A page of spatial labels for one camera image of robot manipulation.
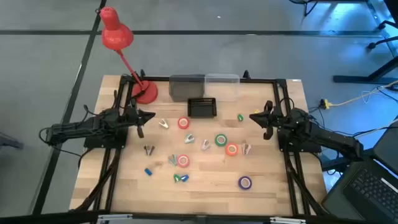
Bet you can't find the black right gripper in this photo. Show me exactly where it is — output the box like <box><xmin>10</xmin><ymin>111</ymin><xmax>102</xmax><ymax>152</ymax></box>
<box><xmin>248</xmin><ymin>100</ymin><xmax>280</xmax><ymax>141</ymax></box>

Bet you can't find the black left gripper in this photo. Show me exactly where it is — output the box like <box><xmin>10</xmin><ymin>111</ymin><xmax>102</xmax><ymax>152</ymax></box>
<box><xmin>129</xmin><ymin>105</ymin><xmax>157</xmax><ymax>139</ymax></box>

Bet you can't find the red tape roll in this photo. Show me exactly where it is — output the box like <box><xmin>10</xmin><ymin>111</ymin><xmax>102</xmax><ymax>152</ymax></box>
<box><xmin>177</xmin><ymin>116</ymin><xmax>190</xmax><ymax>130</ymax></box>
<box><xmin>177</xmin><ymin>154</ymin><xmax>191</xmax><ymax>169</ymax></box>

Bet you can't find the orange tape roll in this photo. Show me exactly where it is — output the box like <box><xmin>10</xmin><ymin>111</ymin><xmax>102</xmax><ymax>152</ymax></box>
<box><xmin>225</xmin><ymin>142</ymin><xmax>239</xmax><ymax>157</ymax></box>

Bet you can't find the green tape roll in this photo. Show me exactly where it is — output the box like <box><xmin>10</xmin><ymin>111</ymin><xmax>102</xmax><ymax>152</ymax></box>
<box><xmin>214</xmin><ymin>133</ymin><xmax>228</xmax><ymax>147</ymax></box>

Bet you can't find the purple tape roll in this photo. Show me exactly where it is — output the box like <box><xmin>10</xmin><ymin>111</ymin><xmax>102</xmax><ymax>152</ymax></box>
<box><xmin>238</xmin><ymin>175</ymin><xmax>253</xmax><ymax>191</ymax></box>

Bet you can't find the clear plastic bin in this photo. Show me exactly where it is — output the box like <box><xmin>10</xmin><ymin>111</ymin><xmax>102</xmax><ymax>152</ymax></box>
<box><xmin>204</xmin><ymin>73</ymin><xmax>241</xmax><ymax>102</ymax></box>

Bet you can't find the smoky grey plastic bin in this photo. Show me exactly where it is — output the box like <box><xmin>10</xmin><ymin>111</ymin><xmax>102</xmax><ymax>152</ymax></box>
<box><xmin>169</xmin><ymin>73</ymin><xmax>206</xmax><ymax>103</ymax></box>

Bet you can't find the black mesh basket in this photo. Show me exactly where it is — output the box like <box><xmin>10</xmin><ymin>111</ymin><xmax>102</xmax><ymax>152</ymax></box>
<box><xmin>187</xmin><ymin>97</ymin><xmax>218</xmax><ymax>119</ymax></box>

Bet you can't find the red desk lamp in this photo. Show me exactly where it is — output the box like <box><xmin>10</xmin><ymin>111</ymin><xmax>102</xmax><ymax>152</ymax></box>
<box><xmin>98</xmin><ymin>6</ymin><xmax>159</xmax><ymax>105</ymax></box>

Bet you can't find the black desk foot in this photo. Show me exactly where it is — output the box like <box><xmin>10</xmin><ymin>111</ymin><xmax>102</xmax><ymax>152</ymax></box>
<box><xmin>333</xmin><ymin>55</ymin><xmax>398</xmax><ymax>85</ymax></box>

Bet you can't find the black laptop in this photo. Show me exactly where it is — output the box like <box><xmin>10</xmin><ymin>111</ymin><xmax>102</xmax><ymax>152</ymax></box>
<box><xmin>322</xmin><ymin>121</ymin><xmax>398</xmax><ymax>224</ymax></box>

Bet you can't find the black office chair base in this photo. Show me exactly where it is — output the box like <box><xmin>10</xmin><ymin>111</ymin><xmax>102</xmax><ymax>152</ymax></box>
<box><xmin>366</xmin><ymin>20</ymin><xmax>398</xmax><ymax>50</ymax></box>

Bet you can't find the black rig crossbar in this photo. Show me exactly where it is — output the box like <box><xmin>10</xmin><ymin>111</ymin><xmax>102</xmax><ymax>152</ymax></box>
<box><xmin>0</xmin><ymin>210</ymin><xmax>398</xmax><ymax>224</ymax></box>

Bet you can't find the yellow extension cord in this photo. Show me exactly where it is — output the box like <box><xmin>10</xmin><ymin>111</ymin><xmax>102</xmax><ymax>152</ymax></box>
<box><xmin>320</xmin><ymin>79</ymin><xmax>398</xmax><ymax>110</ymax></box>

